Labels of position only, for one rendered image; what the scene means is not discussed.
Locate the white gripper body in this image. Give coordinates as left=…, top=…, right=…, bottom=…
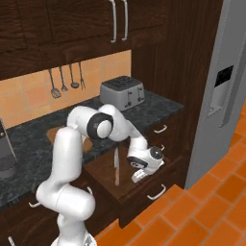
left=131, top=165, right=160, bottom=185

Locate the dark wooden open drawer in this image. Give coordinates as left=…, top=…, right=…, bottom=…
left=84, top=145, right=181, bottom=230

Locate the dark wooden drawer front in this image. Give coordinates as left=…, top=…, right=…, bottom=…
left=144, top=114, right=181, bottom=146

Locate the grey metal toaster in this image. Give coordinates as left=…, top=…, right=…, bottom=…
left=99, top=75, right=146, bottom=112

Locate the grey fridge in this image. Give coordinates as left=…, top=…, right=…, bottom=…
left=184, top=0, right=246, bottom=190

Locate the grey hanging fork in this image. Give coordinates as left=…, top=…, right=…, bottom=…
left=78, top=61, right=86, bottom=91

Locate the grey hanging ladle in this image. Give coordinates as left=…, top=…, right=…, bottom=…
left=68, top=63, right=81, bottom=89

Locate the grey hanging spatula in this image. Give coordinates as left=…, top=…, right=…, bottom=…
left=58, top=65, right=69, bottom=93

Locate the grey slotted spatula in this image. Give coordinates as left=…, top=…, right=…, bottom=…
left=47, top=68, right=62, bottom=100

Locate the dark wooden tall panel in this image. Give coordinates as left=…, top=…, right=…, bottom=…
left=131, top=0, right=224, bottom=190

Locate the grey countertop appliance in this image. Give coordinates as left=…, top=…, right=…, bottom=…
left=0, top=117, right=19, bottom=180

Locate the dark wooden cupboard door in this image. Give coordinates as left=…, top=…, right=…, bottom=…
left=116, top=0, right=168, bottom=34
left=0, top=0, right=29, bottom=55
left=46, top=0, right=119, bottom=45

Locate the knife with wooden handle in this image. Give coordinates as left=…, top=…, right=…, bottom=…
left=112, top=147, right=121, bottom=187

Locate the silver cupboard handle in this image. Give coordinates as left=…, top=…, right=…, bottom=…
left=108, top=0, right=118, bottom=44
left=120, top=0, right=130, bottom=42

